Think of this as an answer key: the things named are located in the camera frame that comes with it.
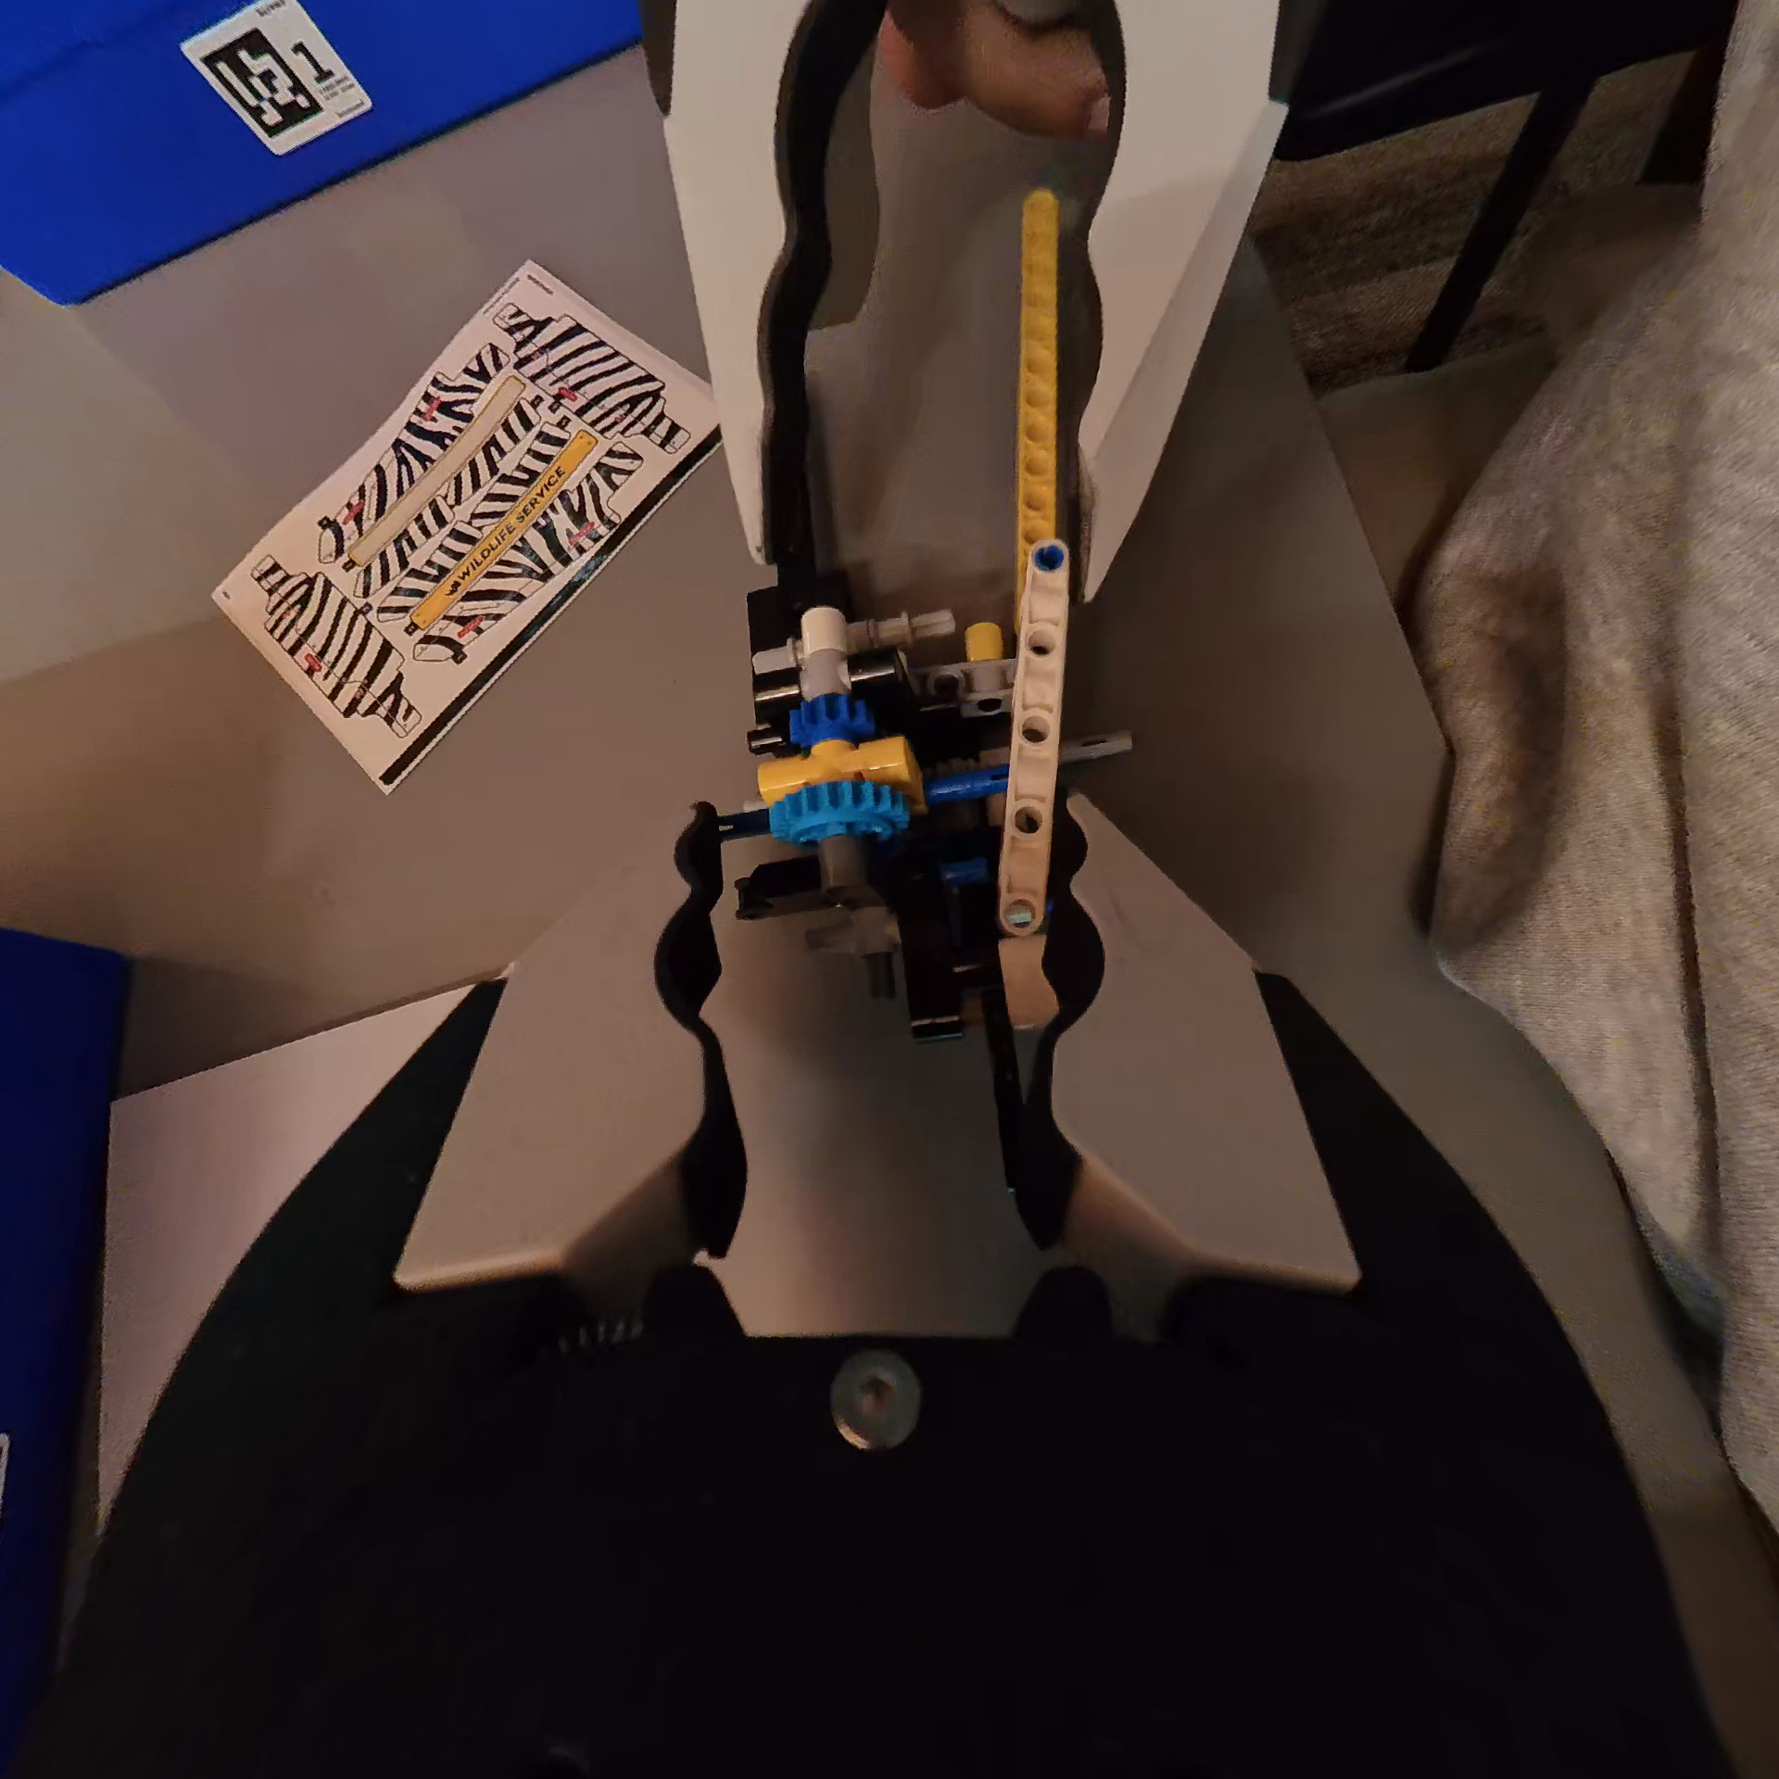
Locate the blue plastic bin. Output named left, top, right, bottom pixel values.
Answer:
left=0, top=927, right=135, bottom=1690
left=0, top=0, right=644, bottom=307

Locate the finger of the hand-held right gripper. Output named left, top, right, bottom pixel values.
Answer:
left=1063, top=0, right=1289, bottom=602
left=640, top=0, right=894, bottom=586

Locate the black chair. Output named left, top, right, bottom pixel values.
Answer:
left=1274, top=0, right=1738, bottom=376

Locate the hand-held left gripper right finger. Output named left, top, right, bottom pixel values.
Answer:
left=1012, top=792, right=1363, bottom=1322

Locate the person's right hand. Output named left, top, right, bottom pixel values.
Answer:
left=887, top=0, right=1121, bottom=136

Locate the yellow lego beam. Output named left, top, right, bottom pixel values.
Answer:
left=1012, top=190, right=1066, bottom=586

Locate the lego instruction booklet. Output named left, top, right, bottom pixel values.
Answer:
left=98, top=977, right=509, bottom=1543

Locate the zebra striped sticker sheet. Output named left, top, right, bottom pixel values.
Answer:
left=212, top=257, right=725, bottom=796

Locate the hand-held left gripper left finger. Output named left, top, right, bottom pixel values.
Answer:
left=391, top=800, right=751, bottom=1319

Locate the lego gear assembly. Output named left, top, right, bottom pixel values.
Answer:
left=693, top=533, right=1138, bottom=1200

